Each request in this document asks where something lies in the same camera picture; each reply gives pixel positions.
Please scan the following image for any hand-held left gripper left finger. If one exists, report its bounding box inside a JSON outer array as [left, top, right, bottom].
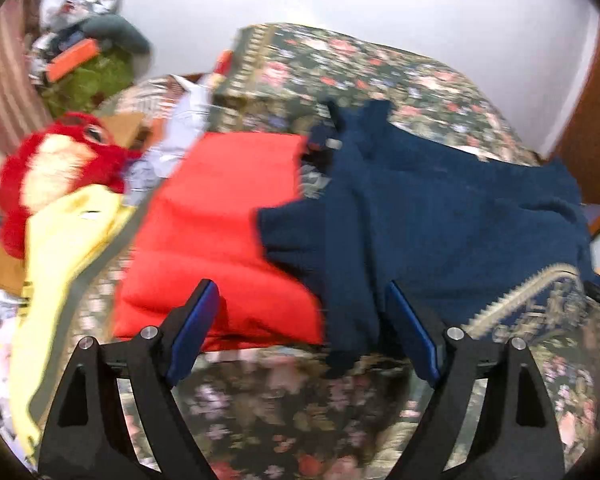
[[37, 279, 222, 480]]

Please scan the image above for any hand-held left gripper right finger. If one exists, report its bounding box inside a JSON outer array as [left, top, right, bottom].
[[384, 280, 566, 480]]

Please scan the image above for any navy patterned hoodie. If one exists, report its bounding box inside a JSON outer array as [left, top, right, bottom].
[[255, 100, 600, 381]]

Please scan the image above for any red folded garment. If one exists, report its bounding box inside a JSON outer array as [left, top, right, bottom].
[[112, 132, 326, 353]]

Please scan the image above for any yellow garment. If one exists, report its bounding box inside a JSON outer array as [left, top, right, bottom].
[[10, 182, 151, 461]]

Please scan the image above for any brown wooden door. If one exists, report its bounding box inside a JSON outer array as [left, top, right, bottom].
[[550, 15, 600, 236]]

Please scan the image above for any brown cardboard box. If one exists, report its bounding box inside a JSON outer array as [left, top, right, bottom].
[[97, 110, 153, 151]]

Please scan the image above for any red plush toy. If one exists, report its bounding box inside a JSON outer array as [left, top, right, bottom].
[[0, 112, 143, 261]]

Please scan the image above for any white patterned cloth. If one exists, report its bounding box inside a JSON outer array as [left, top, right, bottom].
[[125, 75, 216, 206]]

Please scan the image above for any floral bedspread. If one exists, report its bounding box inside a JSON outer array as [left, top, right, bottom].
[[70, 22, 600, 480]]

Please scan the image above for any orange toy part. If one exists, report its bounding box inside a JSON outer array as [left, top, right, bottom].
[[45, 40, 101, 83]]

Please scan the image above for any striped curtain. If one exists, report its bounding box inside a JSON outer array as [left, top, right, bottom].
[[0, 0, 53, 161]]

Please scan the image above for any grey plush toy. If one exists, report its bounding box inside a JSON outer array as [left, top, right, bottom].
[[77, 12, 153, 56]]

